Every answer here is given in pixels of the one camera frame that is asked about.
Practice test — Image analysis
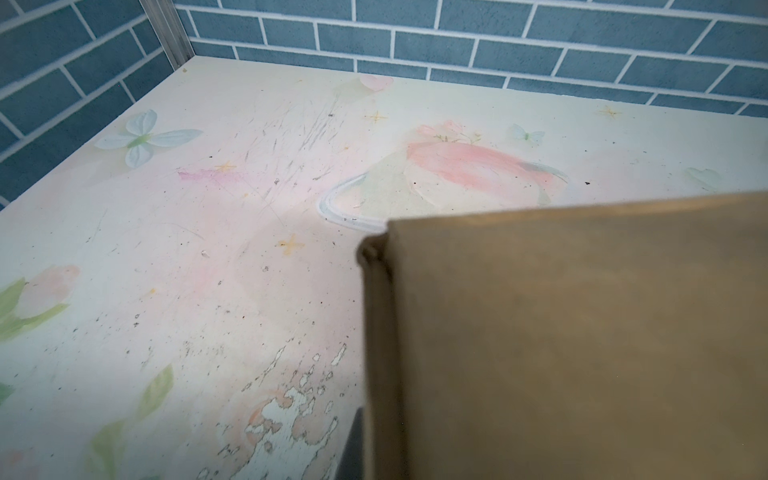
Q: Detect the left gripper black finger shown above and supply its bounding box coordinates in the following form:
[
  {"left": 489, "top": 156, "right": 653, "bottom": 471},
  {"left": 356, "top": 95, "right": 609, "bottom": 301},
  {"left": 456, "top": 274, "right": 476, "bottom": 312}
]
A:
[{"left": 335, "top": 408, "right": 364, "bottom": 480}]

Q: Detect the brown cardboard paper box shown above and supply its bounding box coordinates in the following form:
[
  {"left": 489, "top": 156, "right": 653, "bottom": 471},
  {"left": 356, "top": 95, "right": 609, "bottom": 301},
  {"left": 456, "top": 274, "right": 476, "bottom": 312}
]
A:
[{"left": 358, "top": 193, "right": 767, "bottom": 479}]

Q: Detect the left aluminium corner post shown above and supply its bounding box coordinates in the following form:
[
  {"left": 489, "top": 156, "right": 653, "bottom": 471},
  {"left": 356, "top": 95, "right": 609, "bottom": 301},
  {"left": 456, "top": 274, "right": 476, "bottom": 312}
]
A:
[{"left": 139, "top": 0, "right": 194, "bottom": 70}]

